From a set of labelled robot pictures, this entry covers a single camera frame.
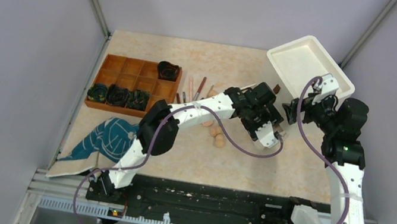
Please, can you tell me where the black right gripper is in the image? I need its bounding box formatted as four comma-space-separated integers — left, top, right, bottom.
279, 84, 344, 136

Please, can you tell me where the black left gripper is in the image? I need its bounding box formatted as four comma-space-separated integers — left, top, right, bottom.
237, 99, 285, 146

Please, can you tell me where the white drawer organizer box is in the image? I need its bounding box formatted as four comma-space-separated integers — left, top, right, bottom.
253, 29, 363, 147

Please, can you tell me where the white pull-out drawer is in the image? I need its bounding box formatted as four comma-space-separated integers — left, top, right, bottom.
240, 83, 257, 93

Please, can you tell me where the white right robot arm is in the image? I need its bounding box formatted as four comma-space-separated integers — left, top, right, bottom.
279, 91, 369, 224

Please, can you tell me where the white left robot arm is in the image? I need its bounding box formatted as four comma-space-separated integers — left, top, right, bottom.
97, 83, 283, 203

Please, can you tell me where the maroon makeup pencil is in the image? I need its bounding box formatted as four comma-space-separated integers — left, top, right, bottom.
193, 77, 207, 101

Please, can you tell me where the pink makeup pencil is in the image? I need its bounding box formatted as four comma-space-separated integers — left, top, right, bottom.
188, 76, 194, 101

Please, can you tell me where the black coiled band top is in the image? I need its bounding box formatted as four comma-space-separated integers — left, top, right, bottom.
157, 61, 181, 81

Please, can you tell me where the black coiled band right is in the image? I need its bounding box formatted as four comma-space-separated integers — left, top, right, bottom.
126, 89, 150, 111

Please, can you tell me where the wooden compartment tray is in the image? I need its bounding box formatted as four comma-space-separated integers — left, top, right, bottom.
84, 54, 183, 118

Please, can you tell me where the black coiled band middle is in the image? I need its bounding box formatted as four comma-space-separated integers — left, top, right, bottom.
106, 84, 130, 108

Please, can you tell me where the teal patterned cloth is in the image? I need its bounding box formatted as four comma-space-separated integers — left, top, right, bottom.
57, 117, 140, 163

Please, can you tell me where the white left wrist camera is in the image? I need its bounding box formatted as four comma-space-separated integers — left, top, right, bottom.
256, 122, 280, 149

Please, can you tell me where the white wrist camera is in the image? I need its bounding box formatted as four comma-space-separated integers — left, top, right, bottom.
311, 73, 339, 104
256, 122, 280, 149

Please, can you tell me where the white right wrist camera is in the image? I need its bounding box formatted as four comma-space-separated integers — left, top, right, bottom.
311, 73, 339, 104

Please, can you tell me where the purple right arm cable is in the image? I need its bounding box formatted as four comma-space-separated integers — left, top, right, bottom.
278, 73, 370, 224

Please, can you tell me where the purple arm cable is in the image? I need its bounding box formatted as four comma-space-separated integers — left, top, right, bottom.
68, 87, 289, 224
278, 73, 370, 224

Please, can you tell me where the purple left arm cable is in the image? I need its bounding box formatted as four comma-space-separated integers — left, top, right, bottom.
68, 87, 289, 224

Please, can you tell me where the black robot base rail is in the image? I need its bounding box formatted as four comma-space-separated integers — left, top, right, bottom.
83, 165, 340, 224

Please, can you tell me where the grey slotted cable duct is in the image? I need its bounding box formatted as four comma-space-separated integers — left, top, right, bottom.
37, 192, 243, 224

